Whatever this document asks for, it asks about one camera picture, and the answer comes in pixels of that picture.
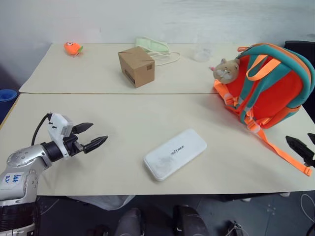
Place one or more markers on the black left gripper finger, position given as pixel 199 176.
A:
pixel 96 142
pixel 83 127

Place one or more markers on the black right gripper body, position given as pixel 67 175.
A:
pixel 310 164

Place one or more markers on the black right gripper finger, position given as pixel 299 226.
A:
pixel 312 138
pixel 298 147

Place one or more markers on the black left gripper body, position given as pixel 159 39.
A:
pixel 72 145

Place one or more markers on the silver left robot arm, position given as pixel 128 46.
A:
pixel 22 159

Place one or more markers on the orange and teal backpack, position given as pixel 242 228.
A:
pixel 275 96

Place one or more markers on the white rectangular case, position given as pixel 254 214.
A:
pixel 175 155

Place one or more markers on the white plastic bag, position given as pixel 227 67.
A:
pixel 103 201

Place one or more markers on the orange plush toy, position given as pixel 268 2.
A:
pixel 72 48

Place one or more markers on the brown cardboard box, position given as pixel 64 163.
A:
pixel 137 67

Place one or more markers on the blue bin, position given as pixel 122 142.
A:
pixel 7 96

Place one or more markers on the grey rounded shape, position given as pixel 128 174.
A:
pixel 130 222

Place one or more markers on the black chair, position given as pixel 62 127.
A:
pixel 300 44

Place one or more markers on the beige hamster plush charm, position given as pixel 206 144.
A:
pixel 227 70

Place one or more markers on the green face mask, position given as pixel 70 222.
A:
pixel 151 44

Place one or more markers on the black rounded shape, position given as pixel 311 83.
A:
pixel 188 220

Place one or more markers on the clear plastic cup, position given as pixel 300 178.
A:
pixel 201 53

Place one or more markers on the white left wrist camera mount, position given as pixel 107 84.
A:
pixel 58 129

